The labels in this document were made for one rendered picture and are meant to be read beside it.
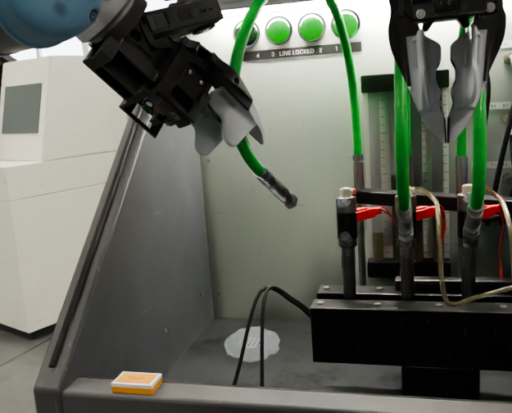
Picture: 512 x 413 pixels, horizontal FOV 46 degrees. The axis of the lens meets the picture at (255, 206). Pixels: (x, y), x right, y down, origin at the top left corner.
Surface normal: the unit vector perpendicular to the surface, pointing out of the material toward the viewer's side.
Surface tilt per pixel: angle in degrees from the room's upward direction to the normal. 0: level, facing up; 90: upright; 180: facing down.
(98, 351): 90
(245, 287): 90
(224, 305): 90
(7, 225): 90
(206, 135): 81
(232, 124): 76
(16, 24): 136
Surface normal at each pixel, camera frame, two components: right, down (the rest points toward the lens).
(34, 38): -0.11, 0.99
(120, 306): 0.97, -0.02
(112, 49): 0.69, -0.14
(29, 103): -0.61, -0.05
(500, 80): -0.25, 0.20
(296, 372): -0.07, -0.98
